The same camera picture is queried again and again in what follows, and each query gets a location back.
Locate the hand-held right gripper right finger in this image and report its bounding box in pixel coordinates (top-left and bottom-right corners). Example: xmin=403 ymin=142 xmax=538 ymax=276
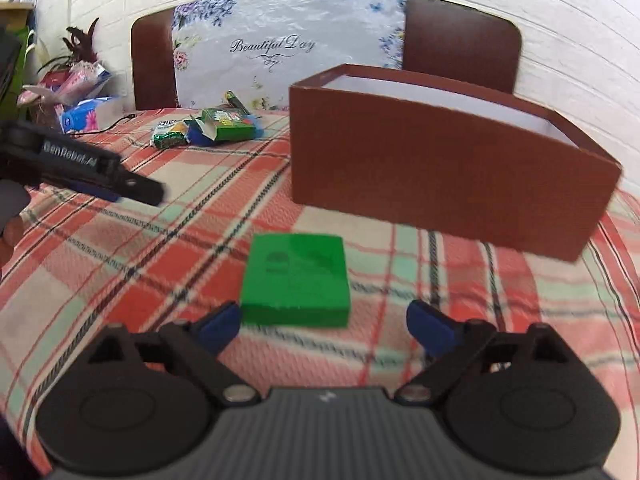
xmin=397 ymin=300 xmax=571 ymax=406

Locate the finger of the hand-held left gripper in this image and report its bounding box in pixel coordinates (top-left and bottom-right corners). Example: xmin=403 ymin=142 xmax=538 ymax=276
xmin=70 ymin=166 xmax=167 ymax=207

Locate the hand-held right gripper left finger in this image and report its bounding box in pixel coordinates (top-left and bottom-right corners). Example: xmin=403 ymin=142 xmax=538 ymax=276
xmin=87 ymin=301 xmax=261 ymax=407

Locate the green snack packet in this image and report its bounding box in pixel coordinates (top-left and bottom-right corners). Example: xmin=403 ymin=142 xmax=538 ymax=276
xmin=151 ymin=119 xmax=193 ymax=150

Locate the blue packet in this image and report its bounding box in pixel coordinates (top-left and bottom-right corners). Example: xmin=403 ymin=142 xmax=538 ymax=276
xmin=186 ymin=120 xmax=216 ymax=147

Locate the green box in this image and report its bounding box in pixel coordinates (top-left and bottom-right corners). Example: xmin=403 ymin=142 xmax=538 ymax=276
xmin=239 ymin=232 xmax=351 ymax=330

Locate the green carton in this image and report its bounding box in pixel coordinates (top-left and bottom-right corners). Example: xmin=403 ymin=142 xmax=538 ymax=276
xmin=192 ymin=108 xmax=257 ymax=143

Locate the brown cardboard box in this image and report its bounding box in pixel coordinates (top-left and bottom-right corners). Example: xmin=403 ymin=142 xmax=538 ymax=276
xmin=289 ymin=64 xmax=623 ymax=262

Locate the person's left hand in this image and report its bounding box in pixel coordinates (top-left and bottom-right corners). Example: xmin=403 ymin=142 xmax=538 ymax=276
xmin=0 ymin=180 xmax=32 ymax=281

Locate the blue tissue pack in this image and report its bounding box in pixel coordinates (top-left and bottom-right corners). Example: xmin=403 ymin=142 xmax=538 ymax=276
xmin=59 ymin=96 xmax=123 ymax=135

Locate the plaid blanket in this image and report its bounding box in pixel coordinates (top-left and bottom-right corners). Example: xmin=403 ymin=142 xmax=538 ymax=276
xmin=0 ymin=107 xmax=640 ymax=480

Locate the clear bag of pink packets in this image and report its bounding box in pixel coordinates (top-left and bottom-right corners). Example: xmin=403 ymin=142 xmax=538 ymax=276
xmin=20 ymin=62 xmax=113 ymax=111

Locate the green bag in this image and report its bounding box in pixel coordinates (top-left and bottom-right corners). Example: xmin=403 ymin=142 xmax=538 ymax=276
xmin=0 ymin=2 xmax=38 ymax=121

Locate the dark red plant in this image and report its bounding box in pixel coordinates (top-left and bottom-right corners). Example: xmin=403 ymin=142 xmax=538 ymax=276
xmin=37 ymin=17 xmax=101 ymax=76

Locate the brown wooden headboard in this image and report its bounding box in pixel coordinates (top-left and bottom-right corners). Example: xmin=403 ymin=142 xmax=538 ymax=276
xmin=131 ymin=0 xmax=522 ymax=111

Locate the floral plastic bag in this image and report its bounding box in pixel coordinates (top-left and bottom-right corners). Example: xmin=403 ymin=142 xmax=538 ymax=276
xmin=171 ymin=0 xmax=407 ymax=112

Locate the black cable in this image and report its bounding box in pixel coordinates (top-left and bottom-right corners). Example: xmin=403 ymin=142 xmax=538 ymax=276
xmin=70 ymin=112 xmax=137 ymax=137

